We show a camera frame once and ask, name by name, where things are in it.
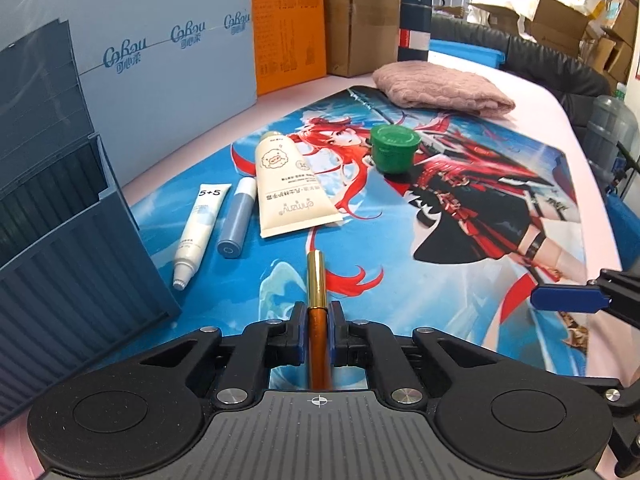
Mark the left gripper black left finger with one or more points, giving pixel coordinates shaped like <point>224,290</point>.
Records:
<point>252,356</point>

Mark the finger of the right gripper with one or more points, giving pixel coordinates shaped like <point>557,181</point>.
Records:
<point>569,298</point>

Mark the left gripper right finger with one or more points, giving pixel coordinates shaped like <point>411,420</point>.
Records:
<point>373,347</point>

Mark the gold amber lip gloss tube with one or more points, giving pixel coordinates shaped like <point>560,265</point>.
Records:
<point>319,365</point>

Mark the blue cylindrical stick tube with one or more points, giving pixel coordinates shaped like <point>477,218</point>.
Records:
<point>233,232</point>

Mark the cream large lotion tube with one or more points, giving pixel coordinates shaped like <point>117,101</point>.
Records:
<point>290,196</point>

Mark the anime printed desk mat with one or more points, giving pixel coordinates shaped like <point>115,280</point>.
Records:
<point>458,242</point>

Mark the white slim cream tube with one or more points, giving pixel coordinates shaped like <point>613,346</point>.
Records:
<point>197,232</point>

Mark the clear water jug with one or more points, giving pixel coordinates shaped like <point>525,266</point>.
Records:
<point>611,142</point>

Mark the green lidded jar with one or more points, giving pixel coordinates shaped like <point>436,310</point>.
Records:
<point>393,148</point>

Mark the dark blue container storage box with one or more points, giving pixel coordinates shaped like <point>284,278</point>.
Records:
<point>76,279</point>

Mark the black leather sofa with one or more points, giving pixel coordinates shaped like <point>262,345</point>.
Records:
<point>573,83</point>

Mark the pink folded towel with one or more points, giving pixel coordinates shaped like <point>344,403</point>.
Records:
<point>419,84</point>

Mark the light blue Cabou box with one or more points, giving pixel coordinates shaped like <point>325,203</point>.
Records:
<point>155,73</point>

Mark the navy thermos bottle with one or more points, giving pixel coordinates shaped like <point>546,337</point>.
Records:
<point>415,25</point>

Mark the brown cardboard box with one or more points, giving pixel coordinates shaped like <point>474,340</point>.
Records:
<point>361,35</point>

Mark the orange printed box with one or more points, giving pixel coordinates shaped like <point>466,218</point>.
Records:
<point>289,43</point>

